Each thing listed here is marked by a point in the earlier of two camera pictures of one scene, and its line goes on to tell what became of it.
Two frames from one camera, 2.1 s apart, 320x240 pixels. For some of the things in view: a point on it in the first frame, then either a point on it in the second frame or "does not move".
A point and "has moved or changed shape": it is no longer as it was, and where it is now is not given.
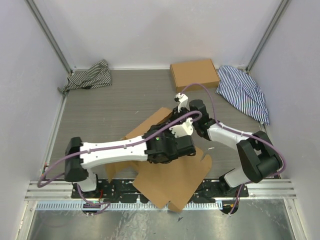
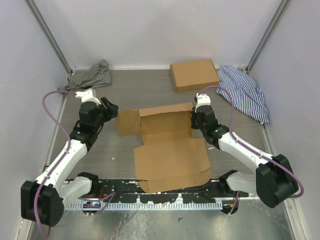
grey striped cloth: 98,75 does not move
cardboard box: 173,182 has moved or changed shape
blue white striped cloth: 236,85 does not move
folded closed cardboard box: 203,72 does not move
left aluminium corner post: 34,7 does not move
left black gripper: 156,126 → 112,111
